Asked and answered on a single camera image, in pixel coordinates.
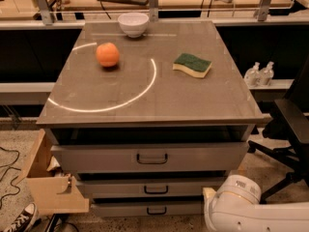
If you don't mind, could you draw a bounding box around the grey drawer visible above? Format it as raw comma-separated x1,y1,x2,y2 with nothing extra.
91,199,203,218
76,177,225,199
51,142,248,173

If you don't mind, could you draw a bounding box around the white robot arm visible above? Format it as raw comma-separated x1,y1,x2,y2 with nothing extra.
203,175,309,232

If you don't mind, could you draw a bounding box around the grey drawer cabinet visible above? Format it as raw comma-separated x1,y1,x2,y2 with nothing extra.
38,21,262,205

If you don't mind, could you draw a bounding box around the grey top drawer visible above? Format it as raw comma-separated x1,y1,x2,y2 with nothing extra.
51,142,248,173

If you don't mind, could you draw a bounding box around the grey bottom drawer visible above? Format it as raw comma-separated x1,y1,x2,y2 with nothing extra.
91,199,203,218

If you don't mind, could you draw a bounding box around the green yellow sponge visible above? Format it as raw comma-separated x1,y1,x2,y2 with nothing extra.
173,53,212,78

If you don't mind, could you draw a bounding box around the orange fruit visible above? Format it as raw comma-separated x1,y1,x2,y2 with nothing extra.
96,43,120,68

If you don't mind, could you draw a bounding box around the white bowl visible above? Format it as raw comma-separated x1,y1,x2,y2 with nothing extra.
118,13,149,38

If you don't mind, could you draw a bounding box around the right clear plastic bottle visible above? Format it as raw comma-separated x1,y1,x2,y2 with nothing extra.
259,62,274,86

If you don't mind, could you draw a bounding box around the cardboard box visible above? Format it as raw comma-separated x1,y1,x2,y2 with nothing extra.
15,130,89,216

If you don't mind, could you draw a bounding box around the black office chair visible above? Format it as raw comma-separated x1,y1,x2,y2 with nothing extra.
248,57,309,204

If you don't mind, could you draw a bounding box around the black white sneaker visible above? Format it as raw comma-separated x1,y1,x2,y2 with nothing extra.
3,202,38,232

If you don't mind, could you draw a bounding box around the black floor cable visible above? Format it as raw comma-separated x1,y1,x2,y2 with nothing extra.
0,145,22,211

